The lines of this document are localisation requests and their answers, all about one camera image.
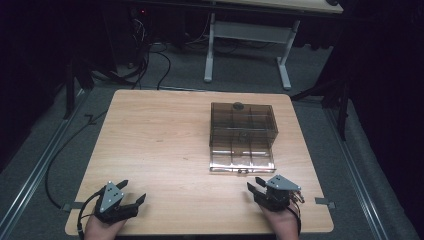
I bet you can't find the black computer tower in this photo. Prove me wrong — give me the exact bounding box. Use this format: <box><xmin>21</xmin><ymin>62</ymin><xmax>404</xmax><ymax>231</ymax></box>
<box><xmin>128</xmin><ymin>5</ymin><xmax>152</xmax><ymax>44</ymax></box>

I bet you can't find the looped black cable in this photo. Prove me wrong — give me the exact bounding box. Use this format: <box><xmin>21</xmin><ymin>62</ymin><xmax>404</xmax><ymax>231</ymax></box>
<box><xmin>149</xmin><ymin>49</ymin><xmax>173</xmax><ymax>91</ymax></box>

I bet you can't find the white-frame desk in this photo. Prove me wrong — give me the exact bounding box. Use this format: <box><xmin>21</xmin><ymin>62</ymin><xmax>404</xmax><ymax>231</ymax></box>
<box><xmin>203</xmin><ymin>0</ymin><xmax>345</xmax><ymax>91</ymax></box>

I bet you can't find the transparent brown drawer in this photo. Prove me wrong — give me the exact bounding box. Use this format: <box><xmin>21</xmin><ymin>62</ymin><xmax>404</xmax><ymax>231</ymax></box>
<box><xmin>208</xmin><ymin>145</ymin><xmax>277</xmax><ymax>175</ymax></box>

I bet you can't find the person's right hand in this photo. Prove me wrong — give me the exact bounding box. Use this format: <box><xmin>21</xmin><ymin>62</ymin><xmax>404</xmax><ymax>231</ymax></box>
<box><xmin>259</xmin><ymin>203</ymin><xmax>301</xmax><ymax>240</ymax></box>

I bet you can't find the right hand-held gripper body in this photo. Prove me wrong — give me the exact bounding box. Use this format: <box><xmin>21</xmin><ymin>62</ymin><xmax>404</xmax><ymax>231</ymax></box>
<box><xmin>256</xmin><ymin>174</ymin><xmax>305</xmax><ymax>213</ymax></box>

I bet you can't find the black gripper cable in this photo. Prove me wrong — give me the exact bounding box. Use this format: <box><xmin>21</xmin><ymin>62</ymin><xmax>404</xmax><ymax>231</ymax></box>
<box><xmin>286</xmin><ymin>204</ymin><xmax>303</xmax><ymax>236</ymax></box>
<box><xmin>76</xmin><ymin>191</ymin><xmax>105</xmax><ymax>240</ymax></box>

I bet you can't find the person's left hand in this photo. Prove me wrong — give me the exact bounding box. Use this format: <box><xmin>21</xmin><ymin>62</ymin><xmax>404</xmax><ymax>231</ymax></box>
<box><xmin>83</xmin><ymin>214</ymin><xmax>128</xmax><ymax>240</ymax></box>

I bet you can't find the metal floor rail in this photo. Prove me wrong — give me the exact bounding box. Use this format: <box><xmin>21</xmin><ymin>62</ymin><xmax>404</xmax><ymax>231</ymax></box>
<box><xmin>0</xmin><ymin>89</ymin><xmax>92</xmax><ymax>236</ymax></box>
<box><xmin>323</xmin><ymin>106</ymin><xmax>390</xmax><ymax>240</ymax></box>

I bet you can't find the black stand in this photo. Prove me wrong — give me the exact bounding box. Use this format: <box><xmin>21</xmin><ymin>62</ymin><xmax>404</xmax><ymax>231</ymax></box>
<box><xmin>290</xmin><ymin>75</ymin><xmax>352</xmax><ymax>142</ymax></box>
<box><xmin>62</xmin><ymin>55</ymin><xmax>98</xmax><ymax>121</ymax></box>

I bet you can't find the long black floor cable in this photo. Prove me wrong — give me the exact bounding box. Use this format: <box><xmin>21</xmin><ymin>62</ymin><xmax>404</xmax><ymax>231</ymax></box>
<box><xmin>44</xmin><ymin>109</ymin><xmax>110</xmax><ymax>210</ymax></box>

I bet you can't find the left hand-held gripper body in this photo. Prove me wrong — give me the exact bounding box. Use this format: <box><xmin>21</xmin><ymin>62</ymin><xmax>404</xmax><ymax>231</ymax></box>
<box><xmin>93</xmin><ymin>180</ymin><xmax>139</xmax><ymax>225</ymax></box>

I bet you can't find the transparent brown drawer case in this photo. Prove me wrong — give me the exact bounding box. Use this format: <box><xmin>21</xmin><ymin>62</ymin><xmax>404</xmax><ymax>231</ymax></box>
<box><xmin>208</xmin><ymin>101</ymin><xmax>280</xmax><ymax>150</ymax></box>

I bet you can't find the bundle of black cables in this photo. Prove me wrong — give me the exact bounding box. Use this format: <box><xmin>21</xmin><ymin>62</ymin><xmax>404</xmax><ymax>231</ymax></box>
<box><xmin>114</xmin><ymin>18</ymin><xmax>152</xmax><ymax>90</ymax></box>

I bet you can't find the grey table bracket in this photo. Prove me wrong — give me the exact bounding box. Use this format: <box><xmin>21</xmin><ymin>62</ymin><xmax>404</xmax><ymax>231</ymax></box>
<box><xmin>314</xmin><ymin>196</ymin><xmax>336</xmax><ymax>210</ymax></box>
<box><xmin>60</xmin><ymin>201</ymin><xmax>85</xmax><ymax>213</ymax></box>

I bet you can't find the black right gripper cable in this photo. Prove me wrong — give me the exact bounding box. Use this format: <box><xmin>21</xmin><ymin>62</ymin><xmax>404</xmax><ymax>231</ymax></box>
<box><xmin>286</xmin><ymin>204</ymin><xmax>303</xmax><ymax>236</ymax></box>

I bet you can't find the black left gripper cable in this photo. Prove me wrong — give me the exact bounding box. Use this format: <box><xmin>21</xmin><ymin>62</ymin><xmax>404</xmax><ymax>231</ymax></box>
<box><xmin>76</xmin><ymin>191</ymin><xmax>105</xmax><ymax>240</ymax></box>

